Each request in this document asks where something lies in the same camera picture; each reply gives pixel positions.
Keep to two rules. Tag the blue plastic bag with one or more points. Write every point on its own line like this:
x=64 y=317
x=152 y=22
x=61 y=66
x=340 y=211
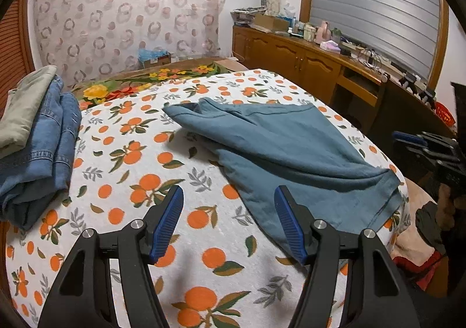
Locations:
x=153 y=54

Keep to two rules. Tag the orange fruit print bedsheet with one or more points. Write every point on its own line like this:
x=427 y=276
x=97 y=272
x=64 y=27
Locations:
x=127 y=153

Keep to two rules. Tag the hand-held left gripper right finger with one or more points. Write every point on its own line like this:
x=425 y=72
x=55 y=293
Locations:
x=289 y=222

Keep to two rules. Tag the stack of papers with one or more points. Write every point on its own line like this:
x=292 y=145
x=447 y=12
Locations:
x=244 y=15

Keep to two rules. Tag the folded beige pants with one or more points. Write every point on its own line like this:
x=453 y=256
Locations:
x=22 y=109

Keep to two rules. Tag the red basket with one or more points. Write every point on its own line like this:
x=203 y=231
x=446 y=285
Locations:
x=445 y=113

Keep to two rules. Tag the black tripod stand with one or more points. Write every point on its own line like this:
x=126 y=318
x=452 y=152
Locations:
x=427 y=96
x=409 y=81

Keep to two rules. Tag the pink cloth pouch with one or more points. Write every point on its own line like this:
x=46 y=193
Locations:
x=330 y=46

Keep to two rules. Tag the row of small bottles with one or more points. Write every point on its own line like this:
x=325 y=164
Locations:
x=302 y=30

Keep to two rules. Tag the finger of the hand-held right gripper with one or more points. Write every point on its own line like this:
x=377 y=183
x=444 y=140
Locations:
x=426 y=155
x=407 y=136

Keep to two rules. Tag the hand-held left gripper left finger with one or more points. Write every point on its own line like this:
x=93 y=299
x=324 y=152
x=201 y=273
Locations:
x=168 y=222

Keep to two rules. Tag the teal blue shirt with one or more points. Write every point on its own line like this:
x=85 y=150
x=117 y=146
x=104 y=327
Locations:
x=276 y=142

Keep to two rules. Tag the dark clothing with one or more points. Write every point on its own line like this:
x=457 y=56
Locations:
x=431 y=226

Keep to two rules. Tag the slatted wooden wardrobe door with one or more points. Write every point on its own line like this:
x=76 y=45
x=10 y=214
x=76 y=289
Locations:
x=14 y=51

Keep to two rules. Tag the brown floral blanket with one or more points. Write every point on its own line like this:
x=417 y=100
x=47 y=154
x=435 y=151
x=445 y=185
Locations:
x=98 y=91

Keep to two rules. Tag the white plastic bag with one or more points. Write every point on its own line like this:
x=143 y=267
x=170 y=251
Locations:
x=288 y=11

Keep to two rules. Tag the circle print sheer curtain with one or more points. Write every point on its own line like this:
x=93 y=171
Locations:
x=109 y=14

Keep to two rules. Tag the wooden cabinet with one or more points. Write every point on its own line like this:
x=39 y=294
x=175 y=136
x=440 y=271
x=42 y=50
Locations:
x=291 y=54

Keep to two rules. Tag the small cardboard box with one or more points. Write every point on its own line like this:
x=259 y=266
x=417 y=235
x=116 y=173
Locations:
x=160 y=62

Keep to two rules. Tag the pink bottle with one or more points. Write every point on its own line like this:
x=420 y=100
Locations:
x=322 y=32

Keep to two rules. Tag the flat cardboard box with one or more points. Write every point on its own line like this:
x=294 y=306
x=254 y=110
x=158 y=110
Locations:
x=271 y=23

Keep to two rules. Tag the folded denim jeans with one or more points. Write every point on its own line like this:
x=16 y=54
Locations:
x=40 y=153

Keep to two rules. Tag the pink blanket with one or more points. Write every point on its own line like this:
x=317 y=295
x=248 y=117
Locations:
x=411 y=240

